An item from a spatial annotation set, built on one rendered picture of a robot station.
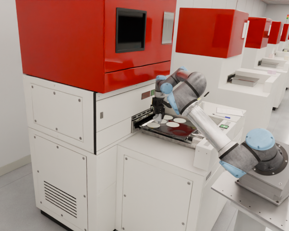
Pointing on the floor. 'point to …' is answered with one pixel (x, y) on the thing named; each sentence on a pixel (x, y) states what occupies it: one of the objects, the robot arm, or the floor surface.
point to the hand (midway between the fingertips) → (159, 122)
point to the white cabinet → (165, 195)
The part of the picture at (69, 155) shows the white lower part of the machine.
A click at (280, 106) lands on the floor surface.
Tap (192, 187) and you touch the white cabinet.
